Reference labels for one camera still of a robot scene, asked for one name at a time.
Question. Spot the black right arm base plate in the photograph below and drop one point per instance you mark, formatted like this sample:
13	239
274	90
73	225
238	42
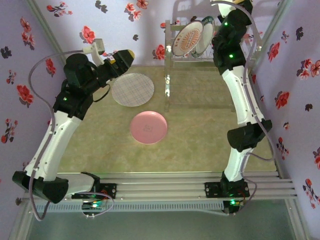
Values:
211	190

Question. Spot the left aluminium corner post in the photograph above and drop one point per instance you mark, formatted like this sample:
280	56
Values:
50	35

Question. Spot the right aluminium corner post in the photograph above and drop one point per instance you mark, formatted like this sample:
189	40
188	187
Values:
276	18

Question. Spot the right lower aluminium frame bar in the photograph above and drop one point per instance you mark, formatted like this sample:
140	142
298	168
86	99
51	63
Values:
297	220

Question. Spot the white plaid pattern plate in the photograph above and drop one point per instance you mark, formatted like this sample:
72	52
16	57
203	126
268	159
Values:
135	90

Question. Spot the aluminium mounting rail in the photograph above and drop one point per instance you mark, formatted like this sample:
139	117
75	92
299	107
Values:
160	186

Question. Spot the left circuit board green light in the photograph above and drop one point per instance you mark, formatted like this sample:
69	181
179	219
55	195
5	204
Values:
95	205

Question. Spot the aluminium frame bar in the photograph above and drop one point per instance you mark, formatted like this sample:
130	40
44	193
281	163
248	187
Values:
297	220
21	222

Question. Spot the circuit board green light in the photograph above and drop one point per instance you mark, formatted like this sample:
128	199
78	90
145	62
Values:
233	203
95	205

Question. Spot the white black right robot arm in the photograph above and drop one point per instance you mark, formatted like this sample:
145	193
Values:
240	95

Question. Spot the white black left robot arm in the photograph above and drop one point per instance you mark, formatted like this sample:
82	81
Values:
55	140

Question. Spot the aluminium corner post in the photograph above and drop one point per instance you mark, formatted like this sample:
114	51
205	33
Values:
50	35
276	18

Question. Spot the pink plate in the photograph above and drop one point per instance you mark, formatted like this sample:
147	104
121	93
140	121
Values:
148	127

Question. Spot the left lower aluminium frame bar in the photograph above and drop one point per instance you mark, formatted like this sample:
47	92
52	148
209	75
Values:
21	222

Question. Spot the right aluminium table side rail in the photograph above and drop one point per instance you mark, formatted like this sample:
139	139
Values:
278	165

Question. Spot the orange sunburst plate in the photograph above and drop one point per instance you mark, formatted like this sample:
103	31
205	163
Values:
187	40

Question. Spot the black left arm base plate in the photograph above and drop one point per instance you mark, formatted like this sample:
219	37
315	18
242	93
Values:
110	190

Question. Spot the right circuit board green light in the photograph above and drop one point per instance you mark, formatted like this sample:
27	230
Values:
233	203

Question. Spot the green rimmed lettered plate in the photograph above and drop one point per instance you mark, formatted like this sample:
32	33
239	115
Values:
208	32

